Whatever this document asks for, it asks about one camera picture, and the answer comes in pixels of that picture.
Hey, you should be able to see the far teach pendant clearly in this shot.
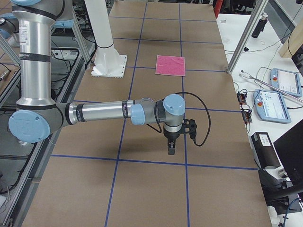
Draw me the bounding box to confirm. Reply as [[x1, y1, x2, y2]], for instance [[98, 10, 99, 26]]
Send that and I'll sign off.
[[270, 68, 303, 97]]

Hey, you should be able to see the black monitor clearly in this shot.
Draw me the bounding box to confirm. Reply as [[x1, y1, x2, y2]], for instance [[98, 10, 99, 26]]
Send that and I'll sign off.
[[274, 120, 303, 182]]

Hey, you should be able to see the near teach pendant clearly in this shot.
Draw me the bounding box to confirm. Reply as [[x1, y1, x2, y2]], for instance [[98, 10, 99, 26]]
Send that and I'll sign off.
[[254, 90, 291, 124]]

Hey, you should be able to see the aluminium frame post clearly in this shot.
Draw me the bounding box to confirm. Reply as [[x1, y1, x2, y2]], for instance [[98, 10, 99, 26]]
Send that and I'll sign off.
[[226, 0, 268, 74]]

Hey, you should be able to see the teach pendant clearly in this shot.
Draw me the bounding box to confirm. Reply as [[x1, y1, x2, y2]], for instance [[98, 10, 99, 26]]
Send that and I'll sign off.
[[254, 90, 291, 124], [270, 68, 303, 97]]

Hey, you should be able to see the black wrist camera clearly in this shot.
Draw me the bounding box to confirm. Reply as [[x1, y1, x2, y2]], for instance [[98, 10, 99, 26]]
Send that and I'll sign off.
[[181, 119, 197, 141]]

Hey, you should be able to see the pink towel grey back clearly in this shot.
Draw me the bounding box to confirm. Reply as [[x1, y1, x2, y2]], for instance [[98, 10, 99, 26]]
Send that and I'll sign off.
[[155, 55, 186, 76]]

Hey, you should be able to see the white pedestal column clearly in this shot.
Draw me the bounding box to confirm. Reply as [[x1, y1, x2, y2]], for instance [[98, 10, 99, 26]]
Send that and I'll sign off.
[[85, 0, 127, 78]]

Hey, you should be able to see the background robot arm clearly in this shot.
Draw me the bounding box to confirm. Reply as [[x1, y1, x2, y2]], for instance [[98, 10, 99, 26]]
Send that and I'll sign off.
[[0, 13, 19, 42]]

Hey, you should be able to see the small circuit board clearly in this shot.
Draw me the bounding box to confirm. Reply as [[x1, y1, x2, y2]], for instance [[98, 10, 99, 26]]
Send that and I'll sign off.
[[237, 93, 247, 105]]

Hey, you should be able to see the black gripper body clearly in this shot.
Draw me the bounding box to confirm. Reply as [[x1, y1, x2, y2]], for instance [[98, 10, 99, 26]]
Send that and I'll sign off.
[[163, 129, 181, 145]]

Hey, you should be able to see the long metal rod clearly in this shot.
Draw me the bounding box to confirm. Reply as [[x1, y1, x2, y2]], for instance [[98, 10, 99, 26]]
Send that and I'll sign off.
[[238, 70, 303, 104]]

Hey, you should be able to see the black camera cable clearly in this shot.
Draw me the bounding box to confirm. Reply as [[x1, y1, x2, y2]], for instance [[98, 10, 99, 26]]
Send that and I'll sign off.
[[177, 91, 212, 146]]

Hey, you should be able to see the black cylindrical handle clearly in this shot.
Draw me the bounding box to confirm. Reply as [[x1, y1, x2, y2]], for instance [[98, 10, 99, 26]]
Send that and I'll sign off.
[[251, 13, 268, 38]]

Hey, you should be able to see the black box white label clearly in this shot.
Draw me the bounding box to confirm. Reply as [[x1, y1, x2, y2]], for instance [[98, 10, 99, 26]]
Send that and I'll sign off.
[[251, 132, 281, 169]]

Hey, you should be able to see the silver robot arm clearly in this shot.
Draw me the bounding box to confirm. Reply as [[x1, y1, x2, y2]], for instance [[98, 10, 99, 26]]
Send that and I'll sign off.
[[9, 0, 185, 155]]

